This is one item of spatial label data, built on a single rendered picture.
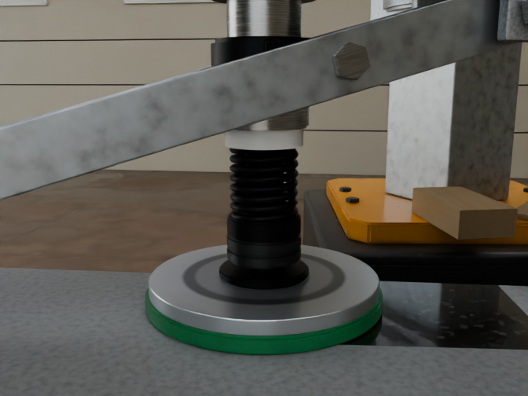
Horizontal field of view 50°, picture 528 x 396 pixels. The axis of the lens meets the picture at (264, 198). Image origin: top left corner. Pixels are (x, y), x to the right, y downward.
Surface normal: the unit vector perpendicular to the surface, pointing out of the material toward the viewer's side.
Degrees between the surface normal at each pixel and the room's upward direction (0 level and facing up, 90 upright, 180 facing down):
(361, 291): 0
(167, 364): 0
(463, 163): 90
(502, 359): 0
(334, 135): 90
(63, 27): 90
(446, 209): 90
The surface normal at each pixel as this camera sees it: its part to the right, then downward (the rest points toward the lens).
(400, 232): -0.01, 0.20
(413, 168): -0.87, 0.10
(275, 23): 0.30, 0.19
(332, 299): 0.00, -0.98
